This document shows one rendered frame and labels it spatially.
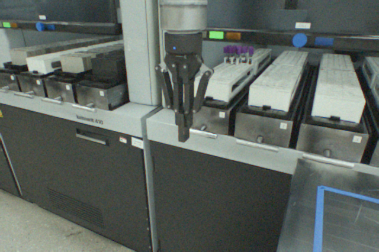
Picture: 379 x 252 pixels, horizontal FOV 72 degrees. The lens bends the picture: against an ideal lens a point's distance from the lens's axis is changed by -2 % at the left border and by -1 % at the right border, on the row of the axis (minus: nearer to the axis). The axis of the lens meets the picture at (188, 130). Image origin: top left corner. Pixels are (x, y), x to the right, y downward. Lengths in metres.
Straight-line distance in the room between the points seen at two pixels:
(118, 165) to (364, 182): 0.76
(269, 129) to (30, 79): 0.87
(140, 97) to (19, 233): 1.04
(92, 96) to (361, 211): 0.78
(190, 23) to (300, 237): 0.37
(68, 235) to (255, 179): 1.07
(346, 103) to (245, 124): 0.23
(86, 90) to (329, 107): 0.71
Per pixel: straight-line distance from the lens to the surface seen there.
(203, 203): 0.87
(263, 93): 0.68
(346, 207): 0.40
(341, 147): 0.67
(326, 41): 0.67
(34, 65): 1.17
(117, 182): 1.04
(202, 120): 0.71
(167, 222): 1.01
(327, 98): 0.67
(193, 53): 0.53
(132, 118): 0.84
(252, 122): 0.67
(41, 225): 1.66
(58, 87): 1.04
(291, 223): 0.35
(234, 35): 0.70
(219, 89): 0.71
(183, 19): 0.50
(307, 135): 0.66
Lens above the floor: 1.06
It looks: 26 degrees down
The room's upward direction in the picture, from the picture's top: straight up
